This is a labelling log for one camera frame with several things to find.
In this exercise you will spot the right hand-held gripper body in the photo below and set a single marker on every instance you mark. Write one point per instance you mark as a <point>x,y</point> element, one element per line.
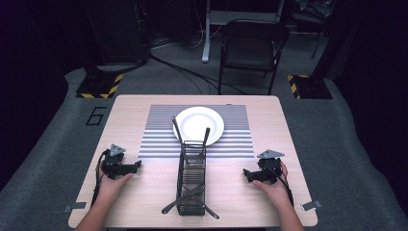
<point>270,168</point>

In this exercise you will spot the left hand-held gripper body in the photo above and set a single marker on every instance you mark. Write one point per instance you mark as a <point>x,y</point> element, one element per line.
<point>114,162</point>

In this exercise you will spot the person's right hand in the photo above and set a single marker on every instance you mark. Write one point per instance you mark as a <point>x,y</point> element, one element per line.
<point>275,191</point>

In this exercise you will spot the person's left hand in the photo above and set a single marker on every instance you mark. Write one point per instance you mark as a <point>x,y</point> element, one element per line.
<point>110,187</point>

